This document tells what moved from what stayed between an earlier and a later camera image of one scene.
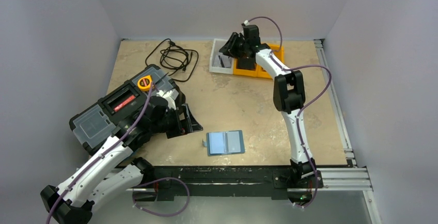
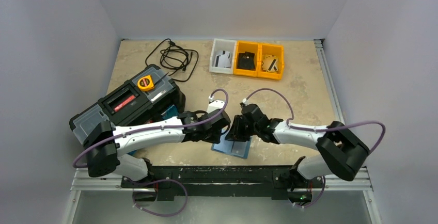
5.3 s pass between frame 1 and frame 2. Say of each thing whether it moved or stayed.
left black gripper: moved
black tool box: stayed
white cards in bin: stayed
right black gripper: moved
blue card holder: moved
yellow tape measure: stayed
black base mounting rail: stayed
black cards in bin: stayed
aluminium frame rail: stayed
